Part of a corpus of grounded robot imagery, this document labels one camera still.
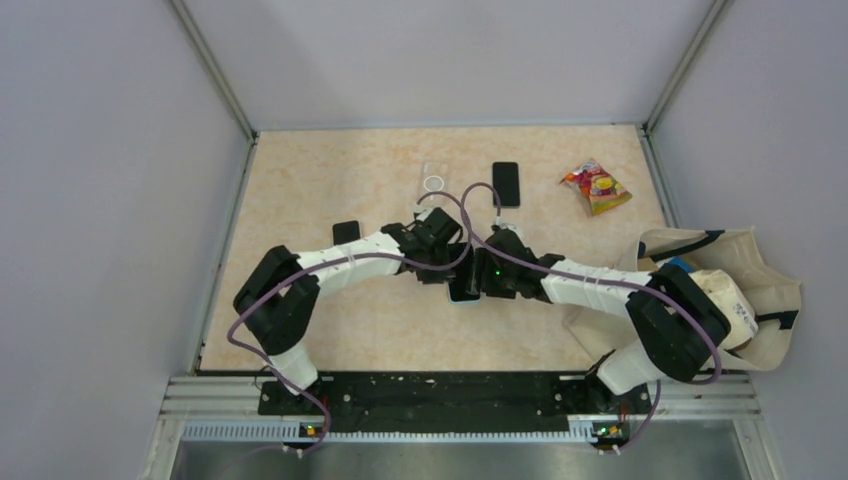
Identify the black phone white edge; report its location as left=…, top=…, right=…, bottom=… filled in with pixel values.
left=331, top=220, right=361, bottom=245

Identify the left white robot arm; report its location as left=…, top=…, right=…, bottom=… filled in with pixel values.
left=232, top=207, right=461, bottom=414

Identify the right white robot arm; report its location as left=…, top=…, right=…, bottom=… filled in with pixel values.
left=476, top=227, right=730, bottom=412

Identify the colourful snack packet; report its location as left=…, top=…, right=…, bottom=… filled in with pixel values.
left=559, top=159, right=633, bottom=216

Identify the blue box in bag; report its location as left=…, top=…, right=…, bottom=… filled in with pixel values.
left=667, top=256, right=694, bottom=273

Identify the white paper wrapped bundle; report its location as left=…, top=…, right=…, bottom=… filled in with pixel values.
left=690, top=270, right=759, bottom=351

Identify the beige tote bag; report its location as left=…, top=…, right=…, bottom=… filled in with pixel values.
left=563, top=226, right=803, bottom=372

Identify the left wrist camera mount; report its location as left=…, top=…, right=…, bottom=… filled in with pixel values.
left=413, top=205, right=433, bottom=222

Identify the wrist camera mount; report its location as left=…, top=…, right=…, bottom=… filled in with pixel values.
left=492, top=216, right=523, bottom=240
left=413, top=205, right=433, bottom=222

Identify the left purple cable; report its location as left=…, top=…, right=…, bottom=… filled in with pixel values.
left=226, top=192, right=474, bottom=456

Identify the purple cable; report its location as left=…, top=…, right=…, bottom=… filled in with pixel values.
left=226, top=192, right=474, bottom=456
left=459, top=182, right=723, bottom=454

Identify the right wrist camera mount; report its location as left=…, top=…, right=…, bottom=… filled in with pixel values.
left=492, top=216, right=523, bottom=240

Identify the clear case with ring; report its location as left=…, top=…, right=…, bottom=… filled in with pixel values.
left=415, top=161, right=450, bottom=207

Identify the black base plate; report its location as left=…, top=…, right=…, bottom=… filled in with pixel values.
left=258, top=371, right=651, bottom=434

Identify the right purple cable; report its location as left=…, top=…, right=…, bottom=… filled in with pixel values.
left=459, top=182, right=723, bottom=454

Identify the grey slotted cable duct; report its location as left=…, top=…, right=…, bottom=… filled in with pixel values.
left=181, top=420, right=624, bottom=444

